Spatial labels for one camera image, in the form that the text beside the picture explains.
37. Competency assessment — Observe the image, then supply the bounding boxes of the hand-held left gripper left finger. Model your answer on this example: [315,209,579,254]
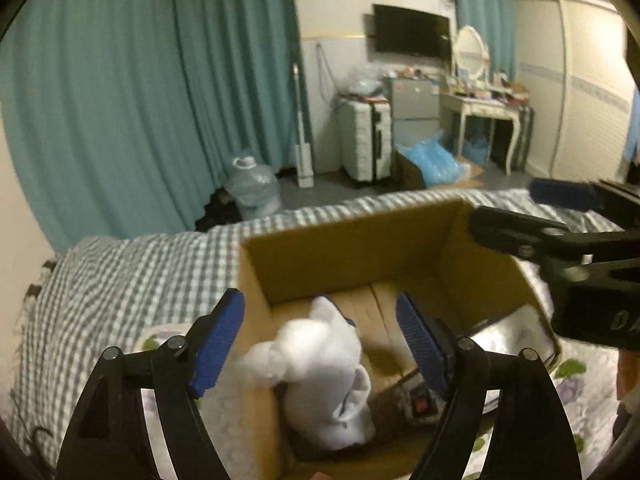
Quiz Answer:
[57,287,247,480]

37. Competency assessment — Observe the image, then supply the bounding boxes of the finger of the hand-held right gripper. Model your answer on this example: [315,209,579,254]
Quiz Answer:
[528,176,640,233]
[468,205,640,283]

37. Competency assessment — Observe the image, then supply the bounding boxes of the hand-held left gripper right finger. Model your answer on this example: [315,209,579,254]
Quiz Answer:
[395,292,583,480]

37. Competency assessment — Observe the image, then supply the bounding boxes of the white plush toy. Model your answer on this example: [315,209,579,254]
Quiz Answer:
[242,296,377,449]

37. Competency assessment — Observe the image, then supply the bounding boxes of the brown cardboard box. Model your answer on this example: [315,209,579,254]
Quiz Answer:
[237,198,564,480]

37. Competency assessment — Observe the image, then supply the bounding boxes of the dark packet with red label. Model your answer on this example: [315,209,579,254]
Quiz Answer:
[397,375,451,423]

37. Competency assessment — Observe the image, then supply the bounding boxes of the dark suitcase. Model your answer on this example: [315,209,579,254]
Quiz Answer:
[514,105,536,172]

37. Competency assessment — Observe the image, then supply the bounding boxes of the shiny plastic packet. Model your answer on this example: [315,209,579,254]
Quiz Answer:
[467,304,558,363]

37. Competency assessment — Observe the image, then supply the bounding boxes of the floral quilt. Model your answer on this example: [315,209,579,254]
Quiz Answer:
[135,324,632,480]

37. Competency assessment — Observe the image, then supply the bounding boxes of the small blue bag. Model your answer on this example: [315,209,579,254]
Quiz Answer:
[461,135,489,167]

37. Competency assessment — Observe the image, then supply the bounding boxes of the white wardrobe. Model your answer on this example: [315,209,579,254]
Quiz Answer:
[511,0,640,183]

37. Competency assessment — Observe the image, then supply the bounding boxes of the grey checked bedsheet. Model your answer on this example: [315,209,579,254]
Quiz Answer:
[9,187,628,461]

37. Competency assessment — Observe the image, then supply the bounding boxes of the blue plastic bags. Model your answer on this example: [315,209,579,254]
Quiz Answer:
[396,130,474,189]

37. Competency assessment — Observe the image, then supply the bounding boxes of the white dressing table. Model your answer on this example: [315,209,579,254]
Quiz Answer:
[438,85,532,177]

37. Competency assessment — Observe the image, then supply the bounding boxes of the open floor cardboard box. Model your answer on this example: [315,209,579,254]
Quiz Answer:
[392,146,487,192]

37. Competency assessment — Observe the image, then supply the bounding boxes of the large clear water bottle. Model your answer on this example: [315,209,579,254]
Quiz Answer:
[224,152,282,221]

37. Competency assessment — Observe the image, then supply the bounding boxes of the oval white vanity mirror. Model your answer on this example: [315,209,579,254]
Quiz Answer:
[452,25,492,82]

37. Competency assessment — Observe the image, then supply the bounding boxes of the grey mini fridge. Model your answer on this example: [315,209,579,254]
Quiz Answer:
[383,75,444,149]

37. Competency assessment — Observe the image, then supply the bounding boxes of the white hard-shell suitcase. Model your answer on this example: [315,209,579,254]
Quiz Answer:
[338,96,392,182]

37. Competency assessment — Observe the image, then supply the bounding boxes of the narrow teal curtain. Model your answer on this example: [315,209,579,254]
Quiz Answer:
[446,0,518,88]

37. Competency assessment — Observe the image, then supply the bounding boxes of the white stick vacuum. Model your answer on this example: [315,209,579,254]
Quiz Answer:
[291,62,316,189]

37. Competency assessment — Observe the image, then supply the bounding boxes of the clear plastic bag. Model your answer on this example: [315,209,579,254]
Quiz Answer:
[341,62,389,99]

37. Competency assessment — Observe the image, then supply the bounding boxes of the wide teal curtain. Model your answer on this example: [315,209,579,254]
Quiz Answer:
[0,0,315,252]

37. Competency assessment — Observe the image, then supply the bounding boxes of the black wall television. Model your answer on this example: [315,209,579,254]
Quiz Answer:
[371,3,452,59]

